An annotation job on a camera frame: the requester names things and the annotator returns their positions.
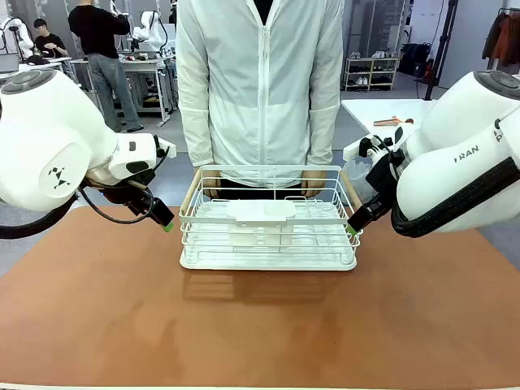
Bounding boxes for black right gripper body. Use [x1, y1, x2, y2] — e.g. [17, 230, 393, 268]
[365, 149, 406, 211]

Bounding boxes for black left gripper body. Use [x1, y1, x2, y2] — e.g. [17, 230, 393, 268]
[101, 180, 158, 217]

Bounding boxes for person's left forearm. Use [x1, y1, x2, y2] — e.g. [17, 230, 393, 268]
[306, 103, 340, 166]

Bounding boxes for person's right forearm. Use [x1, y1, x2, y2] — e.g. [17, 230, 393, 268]
[178, 103, 213, 167]

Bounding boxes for person's right hand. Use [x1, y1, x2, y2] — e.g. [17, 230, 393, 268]
[201, 169, 223, 201]

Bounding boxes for person's left hand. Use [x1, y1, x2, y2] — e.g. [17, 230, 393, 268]
[301, 169, 327, 200]

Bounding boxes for clear plastic bag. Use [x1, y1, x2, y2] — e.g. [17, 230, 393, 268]
[340, 157, 374, 197]

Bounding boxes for white side table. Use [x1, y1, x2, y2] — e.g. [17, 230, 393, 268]
[340, 98, 439, 160]

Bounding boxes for black braided right arm sleeve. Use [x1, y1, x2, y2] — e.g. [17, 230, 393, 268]
[390, 156, 520, 240]

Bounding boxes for person's black trousers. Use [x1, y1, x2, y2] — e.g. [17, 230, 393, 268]
[210, 177, 314, 201]

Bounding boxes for white plastic cutlery holder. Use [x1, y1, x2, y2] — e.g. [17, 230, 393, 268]
[225, 199, 300, 247]

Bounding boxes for white shoe rack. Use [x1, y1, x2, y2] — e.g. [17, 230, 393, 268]
[344, 55, 402, 93]

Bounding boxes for white plastic drip tray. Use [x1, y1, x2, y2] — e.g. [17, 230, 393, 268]
[179, 249, 358, 272]

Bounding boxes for black bag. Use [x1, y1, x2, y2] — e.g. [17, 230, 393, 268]
[401, 41, 435, 79]

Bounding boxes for white background workbench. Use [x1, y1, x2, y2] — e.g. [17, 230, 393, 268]
[67, 55, 174, 124]

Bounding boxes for black tripod pole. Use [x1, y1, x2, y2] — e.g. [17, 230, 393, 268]
[423, 0, 461, 102]

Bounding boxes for person in white jacket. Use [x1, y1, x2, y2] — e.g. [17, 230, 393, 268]
[175, 0, 345, 189]

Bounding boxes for standing person in jeans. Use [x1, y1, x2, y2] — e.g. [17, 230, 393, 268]
[67, 0, 145, 134]

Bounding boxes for seated person in black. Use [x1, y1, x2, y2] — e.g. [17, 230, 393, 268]
[32, 18, 71, 61]

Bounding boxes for hanging brown clothes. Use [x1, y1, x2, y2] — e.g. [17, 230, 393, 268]
[482, 8, 520, 69]

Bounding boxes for wooden rack handle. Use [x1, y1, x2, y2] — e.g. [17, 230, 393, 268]
[339, 169, 363, 213]
[178, 167, 203, 219]

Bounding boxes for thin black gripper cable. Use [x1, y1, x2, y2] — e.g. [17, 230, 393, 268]
[78, 145, 171, 225]

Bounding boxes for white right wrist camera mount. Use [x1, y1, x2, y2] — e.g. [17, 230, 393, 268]
[343, 136, 379, 161]

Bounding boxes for white wire dish rack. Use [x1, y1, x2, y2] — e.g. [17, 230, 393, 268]
[178, 164, 363, 265]

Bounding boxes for thick black left arm hose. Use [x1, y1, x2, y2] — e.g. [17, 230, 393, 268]
[0, 193, 79, 241]

